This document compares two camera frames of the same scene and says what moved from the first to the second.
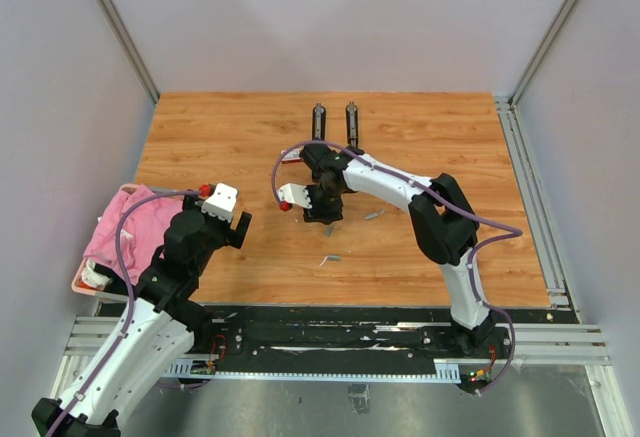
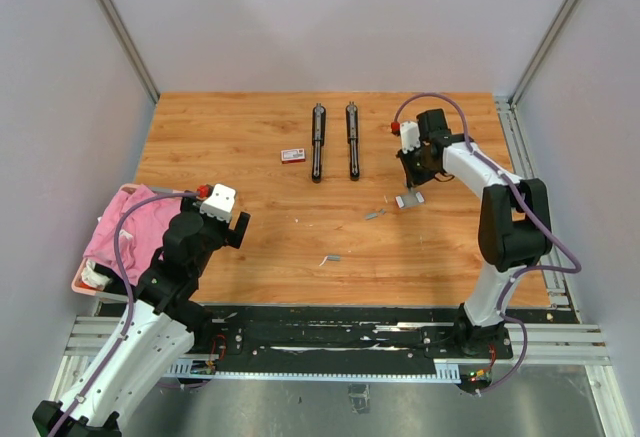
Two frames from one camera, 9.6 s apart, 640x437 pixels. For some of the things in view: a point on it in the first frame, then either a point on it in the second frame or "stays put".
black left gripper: x=230 y=236 stays put
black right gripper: x=323 y=214 to x=413 y=178
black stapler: x=352 y=129 stays put
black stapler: x=319 y=123 stays put
